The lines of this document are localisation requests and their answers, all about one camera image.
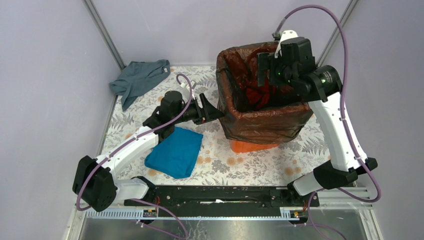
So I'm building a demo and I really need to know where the right aluminium corner post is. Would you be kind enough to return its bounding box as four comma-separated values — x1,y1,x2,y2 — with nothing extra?
317,0,360,66

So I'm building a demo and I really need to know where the left aluminium corner post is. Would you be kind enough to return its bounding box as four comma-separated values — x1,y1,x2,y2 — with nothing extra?
82,0,126,71

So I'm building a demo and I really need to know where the grey-blue crumpled cloth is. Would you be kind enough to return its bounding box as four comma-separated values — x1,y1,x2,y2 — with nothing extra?
109,59,171,111

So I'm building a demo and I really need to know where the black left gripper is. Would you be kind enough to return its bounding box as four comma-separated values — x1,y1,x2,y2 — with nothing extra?
172,93,225,125

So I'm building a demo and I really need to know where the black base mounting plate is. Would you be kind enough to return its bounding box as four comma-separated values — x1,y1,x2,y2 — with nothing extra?
143,185,310,218

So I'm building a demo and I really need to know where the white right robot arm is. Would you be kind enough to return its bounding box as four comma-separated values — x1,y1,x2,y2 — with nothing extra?
257,30,378,206

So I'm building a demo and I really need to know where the bright blue folded cloth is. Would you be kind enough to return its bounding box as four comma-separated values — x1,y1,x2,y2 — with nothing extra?
144,127,204,179

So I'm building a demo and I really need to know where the aluminium corner post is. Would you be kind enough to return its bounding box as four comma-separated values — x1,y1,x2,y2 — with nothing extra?
317,0,360,66
82,0,126,71

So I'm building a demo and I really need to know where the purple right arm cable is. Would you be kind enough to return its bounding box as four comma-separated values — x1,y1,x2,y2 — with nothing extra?
273,4,382,240

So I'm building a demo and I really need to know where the orange plastic trash bin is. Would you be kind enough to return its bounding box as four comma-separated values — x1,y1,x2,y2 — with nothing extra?
229,140,279,154

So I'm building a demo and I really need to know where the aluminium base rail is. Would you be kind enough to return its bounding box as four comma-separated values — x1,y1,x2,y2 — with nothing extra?
64,185,382,240

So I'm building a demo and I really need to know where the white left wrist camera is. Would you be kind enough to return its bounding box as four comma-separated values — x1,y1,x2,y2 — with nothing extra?
179,81,197,99

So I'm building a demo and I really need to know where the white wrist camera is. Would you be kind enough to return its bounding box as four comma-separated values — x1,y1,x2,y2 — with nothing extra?
272,29,298,59
179,81,197,99

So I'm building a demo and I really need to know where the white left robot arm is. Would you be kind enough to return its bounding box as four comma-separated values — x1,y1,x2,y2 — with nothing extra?
72,90,224,212

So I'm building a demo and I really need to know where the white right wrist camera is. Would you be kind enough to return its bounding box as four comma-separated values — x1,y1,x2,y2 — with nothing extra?
272,29,298,59

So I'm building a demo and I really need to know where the black plastic trash bag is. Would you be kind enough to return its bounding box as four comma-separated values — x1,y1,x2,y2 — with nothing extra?
215,42,313,145

